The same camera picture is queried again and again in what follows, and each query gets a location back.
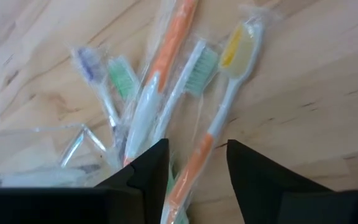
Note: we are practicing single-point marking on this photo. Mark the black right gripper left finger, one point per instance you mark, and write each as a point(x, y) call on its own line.
point(120, 205)

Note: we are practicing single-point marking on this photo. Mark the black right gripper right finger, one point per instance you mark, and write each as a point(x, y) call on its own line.
point(275, 196)

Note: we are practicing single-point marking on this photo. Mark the green-bristle toothbrush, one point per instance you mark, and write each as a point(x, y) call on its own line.
point(200, 70)
point(123, 77)

